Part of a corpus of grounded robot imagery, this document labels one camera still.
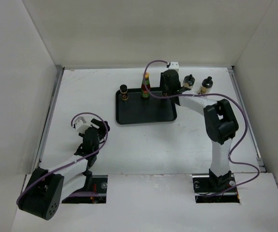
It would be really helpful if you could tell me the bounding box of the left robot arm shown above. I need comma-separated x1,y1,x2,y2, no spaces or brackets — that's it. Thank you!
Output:
16,116,110,220

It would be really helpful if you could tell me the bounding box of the black-cap grinder bottle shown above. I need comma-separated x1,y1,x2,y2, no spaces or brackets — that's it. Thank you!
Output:
183,74,195,90
199,76,213,94

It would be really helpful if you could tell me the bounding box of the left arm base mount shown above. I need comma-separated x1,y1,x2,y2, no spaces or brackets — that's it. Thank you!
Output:
62,171,108,204

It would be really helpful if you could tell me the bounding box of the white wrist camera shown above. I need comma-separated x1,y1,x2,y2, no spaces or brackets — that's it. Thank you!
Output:
167,61,179,72
73,116,91,134

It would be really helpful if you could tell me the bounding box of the black plastic tray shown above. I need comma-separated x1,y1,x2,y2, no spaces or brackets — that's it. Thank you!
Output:
115,88,177,125

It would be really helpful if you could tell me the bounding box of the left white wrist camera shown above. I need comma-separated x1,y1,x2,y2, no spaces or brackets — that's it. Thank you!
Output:
73,116,91,134

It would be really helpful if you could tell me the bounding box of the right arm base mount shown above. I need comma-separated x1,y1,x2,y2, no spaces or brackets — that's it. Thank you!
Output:
192,175,240,203

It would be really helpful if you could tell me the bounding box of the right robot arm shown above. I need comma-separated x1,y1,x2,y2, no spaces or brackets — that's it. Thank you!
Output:
160,70,239,191

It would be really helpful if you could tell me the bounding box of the left black-cap grinder bottle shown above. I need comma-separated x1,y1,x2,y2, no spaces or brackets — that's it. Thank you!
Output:
183,74,195,90

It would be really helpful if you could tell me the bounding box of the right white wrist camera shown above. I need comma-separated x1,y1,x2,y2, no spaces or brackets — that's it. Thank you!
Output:
167,61,179,72

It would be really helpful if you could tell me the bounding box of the red sauce bottle yellow cap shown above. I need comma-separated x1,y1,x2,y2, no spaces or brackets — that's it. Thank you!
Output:
141,72,150,100

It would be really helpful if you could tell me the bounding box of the right black-cap grinder bottle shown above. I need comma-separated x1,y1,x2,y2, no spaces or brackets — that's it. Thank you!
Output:
199,76,213,94

